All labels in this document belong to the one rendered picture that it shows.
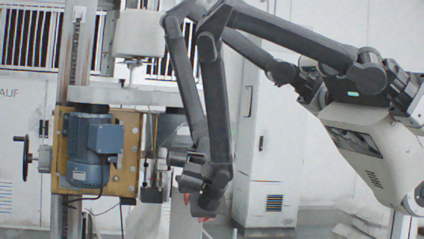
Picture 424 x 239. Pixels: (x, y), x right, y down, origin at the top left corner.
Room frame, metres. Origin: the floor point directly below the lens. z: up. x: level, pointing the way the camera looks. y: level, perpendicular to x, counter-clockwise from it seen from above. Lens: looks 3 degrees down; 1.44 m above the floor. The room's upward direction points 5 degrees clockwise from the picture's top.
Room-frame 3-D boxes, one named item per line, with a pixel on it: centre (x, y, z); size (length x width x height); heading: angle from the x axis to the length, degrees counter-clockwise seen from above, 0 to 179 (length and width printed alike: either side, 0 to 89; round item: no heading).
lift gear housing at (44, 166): (2.16, 0.60, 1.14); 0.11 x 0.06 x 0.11; 15
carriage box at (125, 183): (2.23, 0.42, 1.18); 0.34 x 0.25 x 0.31; 105
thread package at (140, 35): (2.04, 0.25, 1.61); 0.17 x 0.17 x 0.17
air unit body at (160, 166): (2.14, 0.15, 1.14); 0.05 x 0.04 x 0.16; 105
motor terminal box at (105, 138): (1.91, 0.32, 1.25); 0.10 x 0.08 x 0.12; 130
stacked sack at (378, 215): (4.56, -1.61, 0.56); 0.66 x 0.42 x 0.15; 105
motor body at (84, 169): (1.99, 0.39, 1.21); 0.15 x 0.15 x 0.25
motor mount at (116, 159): (2.08, 0.32, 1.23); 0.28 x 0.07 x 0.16; 15
